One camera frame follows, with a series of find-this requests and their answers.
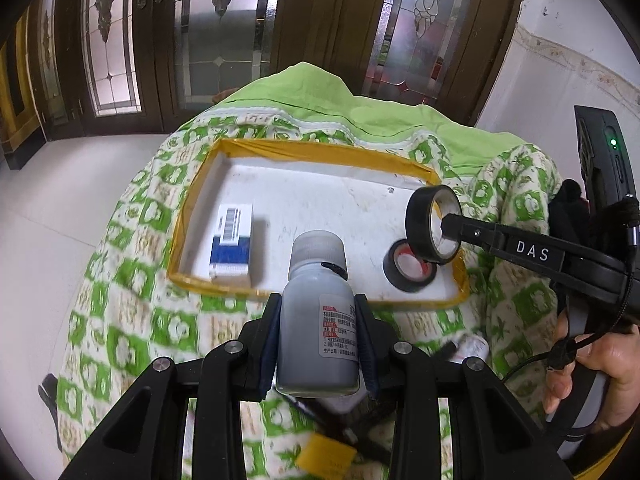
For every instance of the wooden stained glass doors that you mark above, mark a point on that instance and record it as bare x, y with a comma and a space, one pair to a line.
146, 66

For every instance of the gold framed cabinet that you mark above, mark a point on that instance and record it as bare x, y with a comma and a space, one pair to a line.
21, 131

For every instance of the white tray with yellow tape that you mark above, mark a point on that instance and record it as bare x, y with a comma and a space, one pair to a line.
294, 187

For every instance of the yellow tape roll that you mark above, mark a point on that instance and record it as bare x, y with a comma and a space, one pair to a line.
326, 458

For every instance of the white pill bottle red label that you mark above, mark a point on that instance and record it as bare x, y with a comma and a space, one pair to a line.
470, 346

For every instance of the black device green light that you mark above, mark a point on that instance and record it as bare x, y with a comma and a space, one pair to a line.
604, 160

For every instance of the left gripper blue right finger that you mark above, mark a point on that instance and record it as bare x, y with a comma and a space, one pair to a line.
367, 329

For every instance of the person right hand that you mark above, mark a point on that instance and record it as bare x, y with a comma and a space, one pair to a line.
615, 355

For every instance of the green patterned quilt cover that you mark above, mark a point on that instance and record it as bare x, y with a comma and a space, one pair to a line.
128, 312

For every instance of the black garment on chair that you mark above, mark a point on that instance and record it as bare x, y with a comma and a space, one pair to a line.
569, 215

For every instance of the black tape roll red core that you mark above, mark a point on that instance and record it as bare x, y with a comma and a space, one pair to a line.
405, 271

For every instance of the black tape roll white core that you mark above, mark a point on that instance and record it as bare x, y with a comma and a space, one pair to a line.
426, 209

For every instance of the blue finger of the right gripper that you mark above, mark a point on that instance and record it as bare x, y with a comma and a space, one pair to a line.
460, 229

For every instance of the grey white plastic bottle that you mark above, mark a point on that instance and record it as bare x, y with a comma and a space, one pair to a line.
318, 352

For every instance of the blue white small box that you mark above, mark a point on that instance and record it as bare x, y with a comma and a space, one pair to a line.
229, 258

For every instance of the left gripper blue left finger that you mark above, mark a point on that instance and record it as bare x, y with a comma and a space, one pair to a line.
268, 344

